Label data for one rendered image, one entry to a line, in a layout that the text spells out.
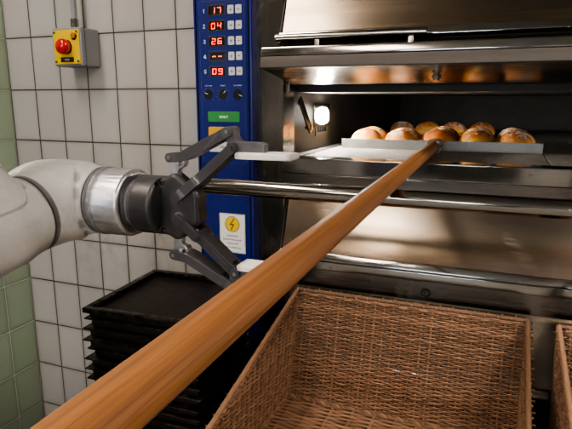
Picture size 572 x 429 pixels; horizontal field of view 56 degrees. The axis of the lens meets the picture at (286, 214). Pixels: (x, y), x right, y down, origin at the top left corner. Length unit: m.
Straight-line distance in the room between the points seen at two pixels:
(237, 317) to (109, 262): 1.40
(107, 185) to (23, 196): 0.10
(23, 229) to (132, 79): 0.95
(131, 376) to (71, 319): 1.64
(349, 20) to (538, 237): 0.64
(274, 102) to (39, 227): 0.80
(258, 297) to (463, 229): 0.97
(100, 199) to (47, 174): 0.08
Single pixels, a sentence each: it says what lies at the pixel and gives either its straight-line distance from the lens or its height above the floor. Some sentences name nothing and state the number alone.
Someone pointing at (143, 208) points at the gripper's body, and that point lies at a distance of 0.68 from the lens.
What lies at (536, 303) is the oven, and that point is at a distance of 1.33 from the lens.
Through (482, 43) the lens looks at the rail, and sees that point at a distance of 1.11.
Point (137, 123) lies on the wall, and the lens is 1.57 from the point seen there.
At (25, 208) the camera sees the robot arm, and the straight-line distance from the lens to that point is 0.68.
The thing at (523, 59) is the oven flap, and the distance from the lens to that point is 1.10.
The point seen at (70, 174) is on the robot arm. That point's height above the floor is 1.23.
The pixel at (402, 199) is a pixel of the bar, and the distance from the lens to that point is 0.90.
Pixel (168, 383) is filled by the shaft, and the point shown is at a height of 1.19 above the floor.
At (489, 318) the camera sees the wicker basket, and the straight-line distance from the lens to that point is 1.30.
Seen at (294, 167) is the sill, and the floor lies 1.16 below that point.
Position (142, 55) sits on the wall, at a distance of 1.55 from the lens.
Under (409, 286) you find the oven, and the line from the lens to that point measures 1.34.
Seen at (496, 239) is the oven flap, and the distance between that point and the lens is 1.29.
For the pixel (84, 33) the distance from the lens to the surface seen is 1.61.
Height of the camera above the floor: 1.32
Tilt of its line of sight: 12 degrees down
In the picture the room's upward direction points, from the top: straight up
